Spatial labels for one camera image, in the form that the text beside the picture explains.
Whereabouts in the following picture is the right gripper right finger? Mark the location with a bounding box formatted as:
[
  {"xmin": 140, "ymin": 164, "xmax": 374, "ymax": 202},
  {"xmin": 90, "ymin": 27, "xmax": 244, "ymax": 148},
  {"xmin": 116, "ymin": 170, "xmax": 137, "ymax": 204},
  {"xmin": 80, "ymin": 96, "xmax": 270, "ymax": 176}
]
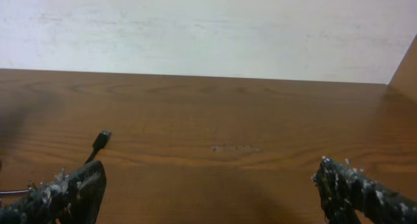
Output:
[{"xmin": 313, "ymin": 156, "xmax": 416, "ymax": 224}]

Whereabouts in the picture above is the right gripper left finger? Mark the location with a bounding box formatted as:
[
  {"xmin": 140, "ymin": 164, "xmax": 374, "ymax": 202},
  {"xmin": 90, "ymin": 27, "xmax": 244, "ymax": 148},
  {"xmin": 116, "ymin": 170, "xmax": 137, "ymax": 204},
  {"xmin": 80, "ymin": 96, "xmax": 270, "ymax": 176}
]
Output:
[{"xmin": 1, "ymin": 160, "xmax": 107, "ymax": 224}]

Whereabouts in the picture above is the black USB cable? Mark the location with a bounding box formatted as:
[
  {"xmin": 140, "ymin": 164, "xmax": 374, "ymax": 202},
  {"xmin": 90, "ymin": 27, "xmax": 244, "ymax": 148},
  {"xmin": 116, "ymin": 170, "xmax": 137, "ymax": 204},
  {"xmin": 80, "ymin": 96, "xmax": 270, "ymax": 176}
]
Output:
[{"xmin": 0, "ymin": 130, "xmax": 113, "ymax": 196}]

